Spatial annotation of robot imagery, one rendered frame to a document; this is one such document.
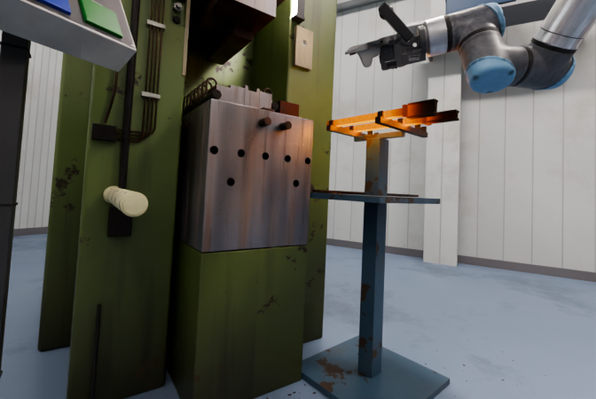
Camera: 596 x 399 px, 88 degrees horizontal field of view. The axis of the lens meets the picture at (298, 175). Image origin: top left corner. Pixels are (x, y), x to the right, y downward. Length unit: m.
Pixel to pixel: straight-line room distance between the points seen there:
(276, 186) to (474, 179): 2.80
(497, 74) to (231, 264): 0.84
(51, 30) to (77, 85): 0.77
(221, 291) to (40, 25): 0.75
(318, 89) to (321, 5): 0.38
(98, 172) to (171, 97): 0.32
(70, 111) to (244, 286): 0.99
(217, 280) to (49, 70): 4.19
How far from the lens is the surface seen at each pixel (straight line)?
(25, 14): 0.78
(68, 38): 0.81
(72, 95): 1.55
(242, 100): 1.06
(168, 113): 1.12
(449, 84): 3.57
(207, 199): 0.92
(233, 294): 1.01
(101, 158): 1.08
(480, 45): 0.85
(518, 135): 3.66
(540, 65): 0.90
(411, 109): 1.00
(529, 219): 3.62
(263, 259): 1.03
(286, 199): 1.04
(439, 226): 3.40
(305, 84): 1.40
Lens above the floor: 0.66
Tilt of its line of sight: 3 degrees up
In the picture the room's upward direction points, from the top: 3 degrees clockwise
